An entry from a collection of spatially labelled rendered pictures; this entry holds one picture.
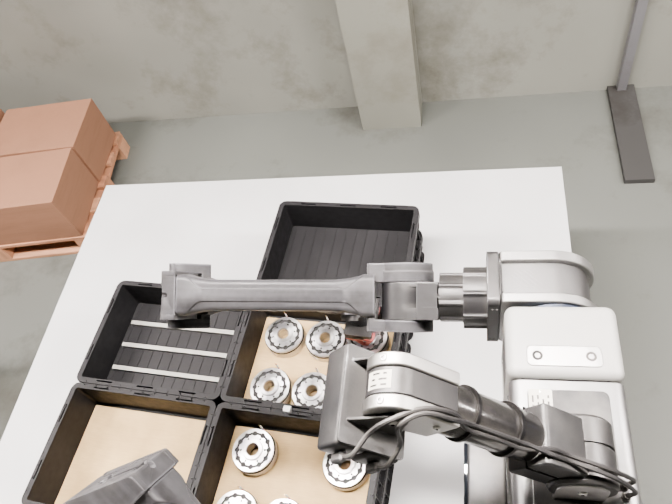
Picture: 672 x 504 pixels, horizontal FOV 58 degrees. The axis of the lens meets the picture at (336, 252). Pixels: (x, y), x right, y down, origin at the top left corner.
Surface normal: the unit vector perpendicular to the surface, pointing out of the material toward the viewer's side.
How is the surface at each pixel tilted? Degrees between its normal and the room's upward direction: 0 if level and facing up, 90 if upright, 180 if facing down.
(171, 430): 0
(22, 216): 90
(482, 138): 0
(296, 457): 0
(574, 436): 44
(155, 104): 90
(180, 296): 30
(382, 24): 90
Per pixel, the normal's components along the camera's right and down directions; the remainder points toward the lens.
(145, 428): -0.19, -0.56
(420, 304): -0.22, -0.08
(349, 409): 0.54, -0.41
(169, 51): -0.11, 0.83
